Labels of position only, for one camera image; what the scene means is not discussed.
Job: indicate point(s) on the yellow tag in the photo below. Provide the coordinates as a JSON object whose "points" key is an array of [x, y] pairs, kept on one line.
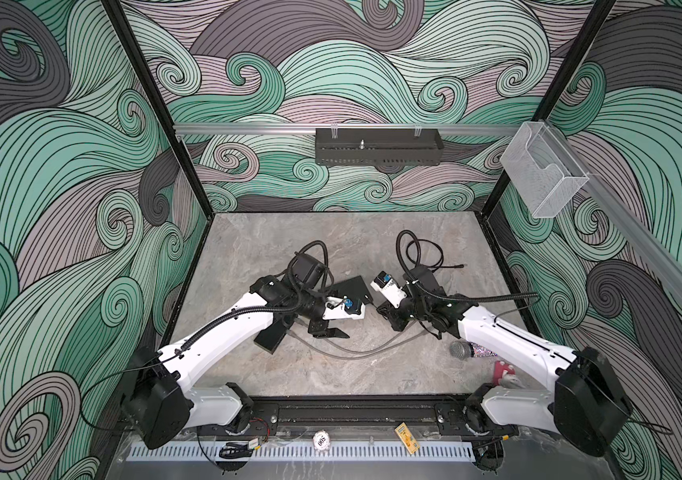
{"points": [[407, 438]]}

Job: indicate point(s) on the black wall tray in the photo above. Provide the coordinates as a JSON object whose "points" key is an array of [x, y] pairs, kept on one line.
{"points": [[378, 147]]}

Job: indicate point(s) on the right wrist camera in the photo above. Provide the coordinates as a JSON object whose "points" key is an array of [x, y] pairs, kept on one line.
{"points": [[387, 286]]}

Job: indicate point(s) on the pink white toy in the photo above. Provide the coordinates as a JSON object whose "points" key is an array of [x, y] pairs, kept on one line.
{"points": [[504, 375]]}

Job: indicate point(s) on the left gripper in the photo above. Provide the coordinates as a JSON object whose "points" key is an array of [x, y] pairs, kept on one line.
{"points": [[321, 328]]}

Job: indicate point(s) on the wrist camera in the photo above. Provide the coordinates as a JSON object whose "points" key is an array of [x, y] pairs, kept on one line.
{"points": [[343, 309], [387, 286]]}

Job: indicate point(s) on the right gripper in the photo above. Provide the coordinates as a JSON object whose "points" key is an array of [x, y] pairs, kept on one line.
{"points": [[389, 310]]}

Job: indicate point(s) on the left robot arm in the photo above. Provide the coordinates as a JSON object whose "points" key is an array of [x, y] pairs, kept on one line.
{"points": [[162, 398]]}

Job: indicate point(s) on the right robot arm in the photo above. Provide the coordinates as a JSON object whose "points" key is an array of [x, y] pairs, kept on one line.
{"points": [[580, 396]]}

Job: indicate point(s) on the ribbed black network switch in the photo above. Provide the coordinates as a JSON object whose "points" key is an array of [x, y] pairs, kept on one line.
{"points": [[270, 338]]}

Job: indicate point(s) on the clear acrylic wall holder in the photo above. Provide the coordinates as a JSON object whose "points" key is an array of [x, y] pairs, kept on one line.
{"points": [[544, 169]]}

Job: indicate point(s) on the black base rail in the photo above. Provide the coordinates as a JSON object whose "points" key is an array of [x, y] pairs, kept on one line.
{"points": [[446, 414]]}

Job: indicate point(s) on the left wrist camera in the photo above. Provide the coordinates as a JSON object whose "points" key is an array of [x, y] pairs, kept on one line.
{"points": [[343, 309]]}

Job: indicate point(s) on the white slotted cable duct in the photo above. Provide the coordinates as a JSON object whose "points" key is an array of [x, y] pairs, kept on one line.
{"points": [[342, 451]]}

